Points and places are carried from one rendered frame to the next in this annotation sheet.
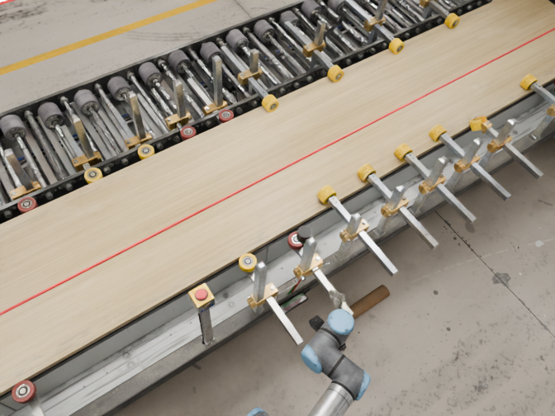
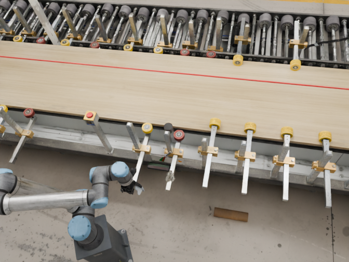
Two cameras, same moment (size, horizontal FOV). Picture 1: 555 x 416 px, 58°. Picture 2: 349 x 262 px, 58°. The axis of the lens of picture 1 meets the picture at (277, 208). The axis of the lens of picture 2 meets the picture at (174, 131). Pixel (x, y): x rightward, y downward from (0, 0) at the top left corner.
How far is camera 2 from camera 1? 124 cm
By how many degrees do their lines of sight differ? 31
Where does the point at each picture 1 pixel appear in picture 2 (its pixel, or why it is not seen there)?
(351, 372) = (97, 192)
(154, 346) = (94, 139)
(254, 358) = (152, 191)
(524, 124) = not seen: outside the picture
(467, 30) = not seen: outside the picture
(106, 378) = (68, 136)
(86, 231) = (102, 69)
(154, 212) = (133, 78)
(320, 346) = (99, 170)
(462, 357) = not seen: outside the picture
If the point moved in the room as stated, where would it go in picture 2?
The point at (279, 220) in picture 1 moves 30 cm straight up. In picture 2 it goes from (180, 120) to (177, 95)
